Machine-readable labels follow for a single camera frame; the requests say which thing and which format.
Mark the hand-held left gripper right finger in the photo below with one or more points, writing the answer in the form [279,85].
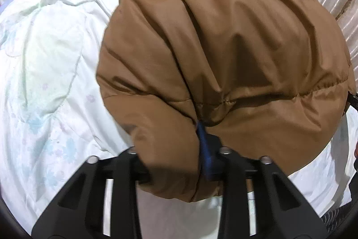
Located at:
[204,149]

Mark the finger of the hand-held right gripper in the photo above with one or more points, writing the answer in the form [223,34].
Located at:
[354,101]

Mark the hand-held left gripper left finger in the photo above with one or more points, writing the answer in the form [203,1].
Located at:
[124,171]

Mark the dark patterned cloth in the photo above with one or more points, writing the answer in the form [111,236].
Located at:
[335,216]

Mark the white floral duvet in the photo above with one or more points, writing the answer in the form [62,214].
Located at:
[50,73]

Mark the brown padded jacket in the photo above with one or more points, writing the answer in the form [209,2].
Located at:
[223,59]

